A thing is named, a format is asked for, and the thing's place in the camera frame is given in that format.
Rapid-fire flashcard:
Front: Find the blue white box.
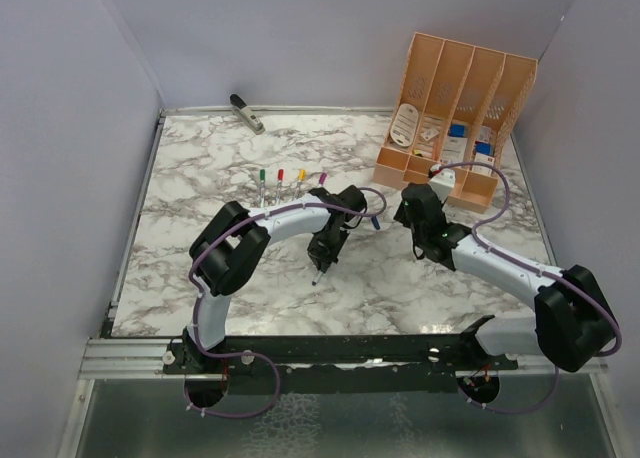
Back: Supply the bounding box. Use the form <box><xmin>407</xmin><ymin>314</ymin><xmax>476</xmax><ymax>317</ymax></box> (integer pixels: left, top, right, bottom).
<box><xmin>448</xmin><ymin>123</ymin><xmax>469</xmax><ymax>138</ymax></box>

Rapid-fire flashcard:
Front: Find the white marker green end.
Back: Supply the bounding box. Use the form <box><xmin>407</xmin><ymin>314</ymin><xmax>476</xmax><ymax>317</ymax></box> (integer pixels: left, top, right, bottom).
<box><xmin>259</xmin><ymin>176</ymin><xmax>266</xmax><ymax>208</ymax></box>

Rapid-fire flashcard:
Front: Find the white marker red end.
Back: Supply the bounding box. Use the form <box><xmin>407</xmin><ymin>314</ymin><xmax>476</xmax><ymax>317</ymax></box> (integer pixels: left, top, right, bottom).
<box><xmin>274</xmin><ymin>179</ymin><xmax>283</xmax><ymax>205</ymax></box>

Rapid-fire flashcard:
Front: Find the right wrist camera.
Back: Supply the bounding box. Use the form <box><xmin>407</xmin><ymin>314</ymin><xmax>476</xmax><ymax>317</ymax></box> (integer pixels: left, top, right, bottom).
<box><xmin>428</xmin><ymin>164</ymin><xmax>456</xmax><ymax>202</ymax></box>

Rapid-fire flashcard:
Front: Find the aluminium extrusion rail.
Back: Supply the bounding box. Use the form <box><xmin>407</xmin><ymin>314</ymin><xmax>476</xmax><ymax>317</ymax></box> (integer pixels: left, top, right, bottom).
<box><xmin>79</xmin><ymin>338</ymin><xmax>170</xmax><ymax>380</ymax></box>

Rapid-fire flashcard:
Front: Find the peach desk organizer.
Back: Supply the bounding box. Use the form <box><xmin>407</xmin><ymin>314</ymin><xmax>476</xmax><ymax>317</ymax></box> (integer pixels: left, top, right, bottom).
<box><xmin>373</xmin><ymin>33</ymin><xmax>538</xmax><ymax>213</ymax></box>

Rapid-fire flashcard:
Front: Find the white marker purple end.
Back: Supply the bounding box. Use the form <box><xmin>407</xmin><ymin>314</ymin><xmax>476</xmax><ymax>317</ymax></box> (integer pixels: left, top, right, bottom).
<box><xmin>317</xmin><ymin>172</ymin><xmax>327</xmax><ymax>189</ymax></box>

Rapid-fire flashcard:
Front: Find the white oval perforated plate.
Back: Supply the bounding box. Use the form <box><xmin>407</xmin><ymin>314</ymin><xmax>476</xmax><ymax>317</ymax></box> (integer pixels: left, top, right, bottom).
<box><xmin>389</xmin><ymin>103</ymin><xmax>420</xmax><ymax>148</ymax></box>

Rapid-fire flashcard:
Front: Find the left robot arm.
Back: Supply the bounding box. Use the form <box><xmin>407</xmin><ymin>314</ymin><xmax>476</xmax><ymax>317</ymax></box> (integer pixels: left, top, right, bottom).
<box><xmin>186</xmin><ymin>185</ymin><xmax>368</xmax><ymax>373</ymax></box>

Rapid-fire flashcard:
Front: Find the grey stapler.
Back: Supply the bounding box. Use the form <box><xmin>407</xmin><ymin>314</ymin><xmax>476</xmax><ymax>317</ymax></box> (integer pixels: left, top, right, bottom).
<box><xmin>229</xmin><ymin>94</ymin><xmax>264</xmax><ymax>135</ymax></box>

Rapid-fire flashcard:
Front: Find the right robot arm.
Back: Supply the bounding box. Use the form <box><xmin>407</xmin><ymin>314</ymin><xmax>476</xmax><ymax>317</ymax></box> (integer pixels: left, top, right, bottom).
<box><xmin>394</xmin><ymin>183</ymin><xmax>621</xmax><ymax>372</ymax></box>

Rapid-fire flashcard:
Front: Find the white marker blue end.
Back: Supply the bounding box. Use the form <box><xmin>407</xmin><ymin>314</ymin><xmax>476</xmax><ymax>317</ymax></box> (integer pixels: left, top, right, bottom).
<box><xmin>312</xmin><ymin>271</ymin><xmax>324</xmax><ymax>286</ymax></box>

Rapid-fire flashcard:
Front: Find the white red card box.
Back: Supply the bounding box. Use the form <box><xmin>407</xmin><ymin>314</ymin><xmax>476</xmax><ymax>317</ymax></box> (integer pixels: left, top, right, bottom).
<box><xmin>472</xmin><ymin>142</ymin><xmax>495</xmax><ymax>176</ymax></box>

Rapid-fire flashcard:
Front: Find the white marker orange end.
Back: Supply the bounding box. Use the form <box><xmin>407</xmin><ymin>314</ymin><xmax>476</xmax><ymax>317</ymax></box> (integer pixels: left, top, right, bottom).
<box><xmin>293</xmin><ymin>178</ymin><xmax>305</xmax><ymax>200</ymax></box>

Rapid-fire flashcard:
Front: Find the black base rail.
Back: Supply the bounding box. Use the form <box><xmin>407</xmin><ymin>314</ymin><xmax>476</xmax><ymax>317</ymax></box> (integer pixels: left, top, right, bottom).
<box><xmin>163</xmin><ymin>332</ymin><xmax>517</xmax><ymax>395</ymax></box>

